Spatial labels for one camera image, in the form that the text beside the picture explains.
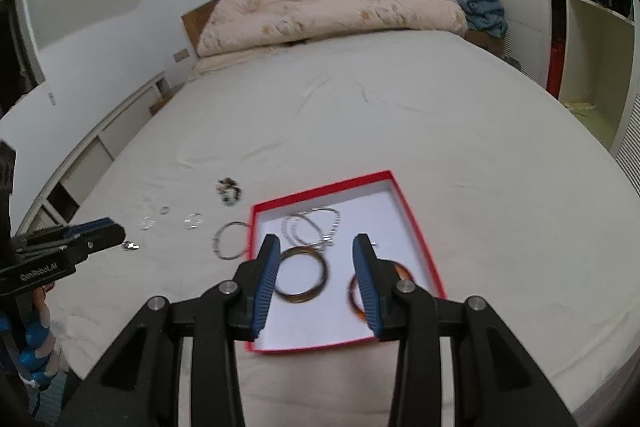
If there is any low white cabinet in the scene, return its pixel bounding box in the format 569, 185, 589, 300
15, 72, 168, 233

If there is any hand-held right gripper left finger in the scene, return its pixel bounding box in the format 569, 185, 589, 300
60, 234, 281, 427

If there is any white bed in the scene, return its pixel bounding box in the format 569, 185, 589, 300
12, 29, 636, 427

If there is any dark wire bangle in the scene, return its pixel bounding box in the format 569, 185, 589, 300
274, 247, 331, 305

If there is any red panel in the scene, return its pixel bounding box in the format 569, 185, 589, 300
547, 42, 568, 98

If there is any open white wardrobe shelf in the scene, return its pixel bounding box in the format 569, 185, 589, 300
547, 0, 640, 188

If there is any blue crumpled cloth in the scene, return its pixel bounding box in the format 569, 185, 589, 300
455, 0, 508, 38

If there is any twisted silver bangle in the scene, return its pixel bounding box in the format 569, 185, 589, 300
213, 221, 252, 262

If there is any wooden nightstand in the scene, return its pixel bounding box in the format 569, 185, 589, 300
467, 29, 503, 55

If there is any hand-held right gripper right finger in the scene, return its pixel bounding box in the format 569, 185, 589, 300
352, 233, 576, 427

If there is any dark bead bracelet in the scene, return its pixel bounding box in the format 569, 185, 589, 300
216, 177, 243, 206

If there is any cream floral duvet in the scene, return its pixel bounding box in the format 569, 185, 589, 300
196, 0, 468, 58

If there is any red cardboard box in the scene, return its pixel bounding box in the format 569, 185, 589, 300
246, 169, 447, 354

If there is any amber resin bangle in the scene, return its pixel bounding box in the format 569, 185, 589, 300
346, 259, 415, 323

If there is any cream pillow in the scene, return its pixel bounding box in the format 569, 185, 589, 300
187, 49, 281, 82

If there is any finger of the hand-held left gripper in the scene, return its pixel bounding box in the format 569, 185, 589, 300
15, 226, 127, 265
15, 218, 115, 250

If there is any silver bead chain necklace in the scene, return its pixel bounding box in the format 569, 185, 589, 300
280, 207, 342, 250

